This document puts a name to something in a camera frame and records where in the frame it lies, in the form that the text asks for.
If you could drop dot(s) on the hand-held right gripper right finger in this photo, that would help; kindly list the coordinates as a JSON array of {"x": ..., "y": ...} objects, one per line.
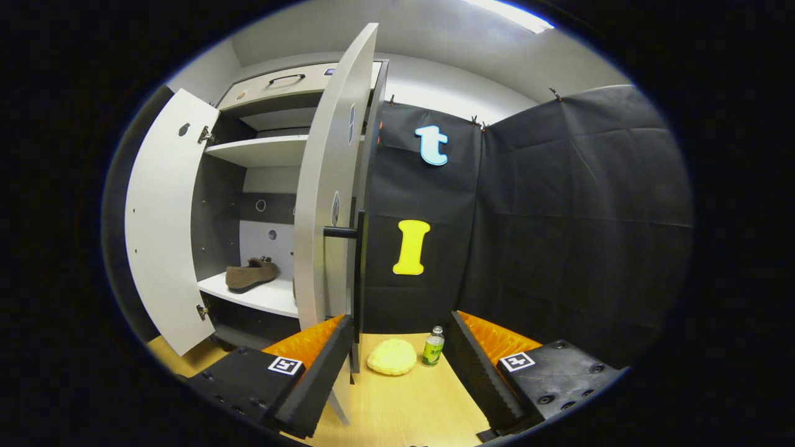
[{"x": 481, "y": 379}]

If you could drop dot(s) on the long ceiling light panel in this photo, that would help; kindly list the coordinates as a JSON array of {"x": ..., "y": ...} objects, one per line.
[{"x": 515, "y": 15}]

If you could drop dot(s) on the beige cabinet drawer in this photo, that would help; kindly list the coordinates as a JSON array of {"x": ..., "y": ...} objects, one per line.
[{"x": 267, "y": 93}]

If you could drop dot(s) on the yellow bread bun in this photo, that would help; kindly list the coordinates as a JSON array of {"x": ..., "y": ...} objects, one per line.
[{"x": 391, "y": 357}]

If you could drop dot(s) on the small green label bottle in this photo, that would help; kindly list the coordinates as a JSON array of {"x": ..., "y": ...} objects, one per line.
[{"x": 433, "y": 351}]

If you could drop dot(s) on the brown fuzzy shoe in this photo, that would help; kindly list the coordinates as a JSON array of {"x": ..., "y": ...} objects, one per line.
[{"x": 248, "y": 276}]

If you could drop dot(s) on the black backdrop cloth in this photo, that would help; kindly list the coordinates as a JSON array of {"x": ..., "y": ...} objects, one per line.
[{"x": 559, "y": 217}]

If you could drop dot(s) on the white and grey shoe cabinet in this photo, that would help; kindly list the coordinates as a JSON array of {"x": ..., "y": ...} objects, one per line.
[{"x": 261, "y": 152}]

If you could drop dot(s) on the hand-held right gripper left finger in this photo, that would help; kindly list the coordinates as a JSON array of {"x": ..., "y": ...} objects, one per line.
[{"x": 310, "y": 385}]

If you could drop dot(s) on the white cabinet door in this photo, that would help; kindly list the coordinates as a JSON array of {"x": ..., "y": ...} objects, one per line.
[
  {"x": 326, "y": 155},
  {"x": 164, "y": 217}
]

